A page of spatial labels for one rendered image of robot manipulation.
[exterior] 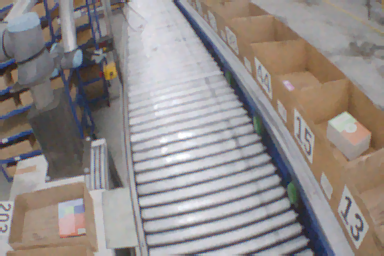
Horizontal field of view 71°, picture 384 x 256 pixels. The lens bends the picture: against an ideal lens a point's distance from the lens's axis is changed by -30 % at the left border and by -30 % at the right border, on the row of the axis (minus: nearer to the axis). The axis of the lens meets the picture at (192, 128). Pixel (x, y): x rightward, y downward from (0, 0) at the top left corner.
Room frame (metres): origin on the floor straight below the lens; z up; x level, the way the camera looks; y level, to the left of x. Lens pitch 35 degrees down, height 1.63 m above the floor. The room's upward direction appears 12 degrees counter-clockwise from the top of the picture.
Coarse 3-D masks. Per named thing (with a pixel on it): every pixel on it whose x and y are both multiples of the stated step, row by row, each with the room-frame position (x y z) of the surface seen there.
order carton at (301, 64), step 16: (256, 48) 1.29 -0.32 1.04; (272, 48) 1.30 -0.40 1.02; (288, 48) 1.30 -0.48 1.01; (304, 48) 1.31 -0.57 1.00; (272, 64) 1.29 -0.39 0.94; (288, 64) 1.30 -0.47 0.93; (304, 64) 1.31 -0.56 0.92; (320, 64) 1.17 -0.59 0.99; (256, 80) 1.27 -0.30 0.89; (272, 80) 1.06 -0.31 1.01; (288, 80) 1.23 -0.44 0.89; (304, 80) 1.21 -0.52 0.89; (320, 80) 1.17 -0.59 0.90; (336, 80) 1.02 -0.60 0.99; (272, 96) 1.08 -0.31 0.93; (288, 96) 0.91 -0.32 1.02; (288, 112) 0.92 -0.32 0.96; (288, 128) 0.92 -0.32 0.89
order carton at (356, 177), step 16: (368, 160) 0.52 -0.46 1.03; (352, 176) 0.51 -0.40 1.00; (368, 176) 0.52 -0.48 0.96; (352, 192) 0.43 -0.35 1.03; (368, 192) 0.51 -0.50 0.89; (336, 208) 0.49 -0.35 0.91; (368, 208) 0.45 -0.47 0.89; (368, 224) 0.32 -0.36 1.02; (352, 240) 0.36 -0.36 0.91; (368, 240) 0.30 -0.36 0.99
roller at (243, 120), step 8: (224, 120) 1.24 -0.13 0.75; (232, 120) 1.23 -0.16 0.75; (240, 120) 1.22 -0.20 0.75; (248, 120) 1.22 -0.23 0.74; (192, 128) 1.23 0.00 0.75; (200, 128) 1.22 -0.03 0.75; (208, 128) 1.21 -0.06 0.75; (216, 128) 1.21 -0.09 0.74; (224, 128) 1.21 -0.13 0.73; (160, 136) 1.23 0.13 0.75; (168, 136) 1.21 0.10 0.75; (176, 136) 1.21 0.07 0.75; (184, 136) 1.20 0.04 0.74; (192, 136) 1.20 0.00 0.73; (136, 144) 1.20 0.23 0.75; (144, 144) 1.20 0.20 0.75; (152, 144) 1.19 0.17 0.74; (160, 144) 1.19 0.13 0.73; (136, 152) 1.18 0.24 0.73
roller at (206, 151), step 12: (216, 144) 1.10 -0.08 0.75; (228, 144) 1.09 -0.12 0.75; (240, 144) 1.08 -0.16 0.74; (252, 144) 1.08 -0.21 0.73; (168, 156) 1.09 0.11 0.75; (180, 156) 1.08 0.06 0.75; (192, 156) 1.07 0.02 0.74; (204, 156) 1.07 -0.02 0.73; (144, 168) 1.06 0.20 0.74; (156, 168) 1.06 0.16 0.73
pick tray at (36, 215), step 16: (32, 192) 0.88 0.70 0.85; (48, 192) 0.89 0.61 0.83; (64, 192) 0.90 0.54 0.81; (80, 192) 0.90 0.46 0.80; (16, 208) 0.82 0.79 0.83; (32, 208) 0.88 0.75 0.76; (48, 208) 0.87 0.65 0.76; (16, 224) 0.74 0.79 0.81; (32, 224) 0.78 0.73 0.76; (48, 224) 0.77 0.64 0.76; (16, 240) 0.66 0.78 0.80; (32, 240) 0.69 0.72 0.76; (48, 240) 0.62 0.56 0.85; (64, 240) 0.62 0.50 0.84; (80, 240) 0.63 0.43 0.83; (96, 240) 0.68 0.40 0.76
